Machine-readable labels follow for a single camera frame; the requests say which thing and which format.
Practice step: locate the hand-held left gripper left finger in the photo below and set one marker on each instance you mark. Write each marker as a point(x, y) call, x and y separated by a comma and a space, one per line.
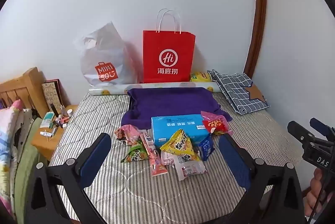
point(95, 158)

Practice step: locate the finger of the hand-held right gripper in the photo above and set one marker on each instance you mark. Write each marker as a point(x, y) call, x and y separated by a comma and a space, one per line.
point(320, 126)
point(298, 131)

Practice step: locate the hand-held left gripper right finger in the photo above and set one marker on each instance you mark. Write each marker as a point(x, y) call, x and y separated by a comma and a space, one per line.
point(233, 161)

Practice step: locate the small blue snack packet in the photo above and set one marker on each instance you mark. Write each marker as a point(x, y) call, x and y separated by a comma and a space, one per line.
point(205, 148)

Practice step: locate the red and pink snack packet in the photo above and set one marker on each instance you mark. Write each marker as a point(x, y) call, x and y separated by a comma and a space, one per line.
point(216, 125)

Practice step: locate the green triangular snack packet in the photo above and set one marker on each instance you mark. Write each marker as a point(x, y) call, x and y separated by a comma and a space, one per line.
point(136, 154)

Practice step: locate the yellow triangular snack packet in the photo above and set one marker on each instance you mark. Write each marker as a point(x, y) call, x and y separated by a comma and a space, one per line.
point(189, 157)
point(180, 144)

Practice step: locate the pale pink pastry packet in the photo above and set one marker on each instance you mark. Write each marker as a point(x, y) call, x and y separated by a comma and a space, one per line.
point(189, 170)

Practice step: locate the long pink snack packet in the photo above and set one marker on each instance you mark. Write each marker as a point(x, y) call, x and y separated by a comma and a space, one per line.
point(153, 156)

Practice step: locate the white snack packet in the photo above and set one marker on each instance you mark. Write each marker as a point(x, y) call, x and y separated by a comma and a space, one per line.
point(168, 158)

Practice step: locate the purple towel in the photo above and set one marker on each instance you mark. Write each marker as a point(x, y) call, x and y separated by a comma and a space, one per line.
point(170, 101)

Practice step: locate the person's right hand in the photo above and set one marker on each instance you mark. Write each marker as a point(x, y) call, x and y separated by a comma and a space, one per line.
point(314, 187)

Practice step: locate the striped bed mattress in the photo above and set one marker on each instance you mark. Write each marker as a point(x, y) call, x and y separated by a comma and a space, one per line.
point(130, 195)

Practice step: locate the white capped bottle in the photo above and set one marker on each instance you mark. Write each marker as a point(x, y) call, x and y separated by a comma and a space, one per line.
point(70, 111)

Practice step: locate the wooden nightstand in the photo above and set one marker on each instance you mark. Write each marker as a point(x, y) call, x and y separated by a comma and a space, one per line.
point(44, 140)

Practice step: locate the small white tube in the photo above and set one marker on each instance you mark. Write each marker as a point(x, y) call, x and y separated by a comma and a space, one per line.
point(45, 133)

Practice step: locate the clear small bottle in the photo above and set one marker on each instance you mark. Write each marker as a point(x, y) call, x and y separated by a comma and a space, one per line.
point(62, 111)

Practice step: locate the green and white tube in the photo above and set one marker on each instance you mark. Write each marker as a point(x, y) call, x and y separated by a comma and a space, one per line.
point(47, 119)

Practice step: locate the blue tissue pack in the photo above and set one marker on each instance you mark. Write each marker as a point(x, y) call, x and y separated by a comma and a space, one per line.
point(178, 124)

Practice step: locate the printed paper roll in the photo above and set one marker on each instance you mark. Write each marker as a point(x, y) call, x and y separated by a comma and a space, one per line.
point(110, 90)

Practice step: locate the blue plaid cloth with star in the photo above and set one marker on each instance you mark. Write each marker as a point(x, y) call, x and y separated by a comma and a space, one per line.
point(235, 90)

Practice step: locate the green blanket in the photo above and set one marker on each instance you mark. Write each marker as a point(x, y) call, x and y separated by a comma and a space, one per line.
point(26, 174)

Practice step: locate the patterned notebook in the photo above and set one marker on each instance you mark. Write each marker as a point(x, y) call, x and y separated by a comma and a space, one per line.
point(51, 93)

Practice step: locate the colourful pillow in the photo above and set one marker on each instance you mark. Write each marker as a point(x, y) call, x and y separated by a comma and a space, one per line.
point(7, 140)

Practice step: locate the yellow bag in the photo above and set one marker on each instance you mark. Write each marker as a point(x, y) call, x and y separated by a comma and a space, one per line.
point(200, 77)

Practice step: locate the wooden headboard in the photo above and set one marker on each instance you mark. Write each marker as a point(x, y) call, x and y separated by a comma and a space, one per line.
point(28, 82)

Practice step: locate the white plastic shopping bag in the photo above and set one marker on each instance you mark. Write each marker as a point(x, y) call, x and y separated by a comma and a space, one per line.
point(104, 51)

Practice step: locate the red paper bag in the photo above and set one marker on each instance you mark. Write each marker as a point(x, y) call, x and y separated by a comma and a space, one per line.
point(167, 43)

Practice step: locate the brown wooden door frame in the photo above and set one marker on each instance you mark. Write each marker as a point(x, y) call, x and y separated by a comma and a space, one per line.
point(257, 17)

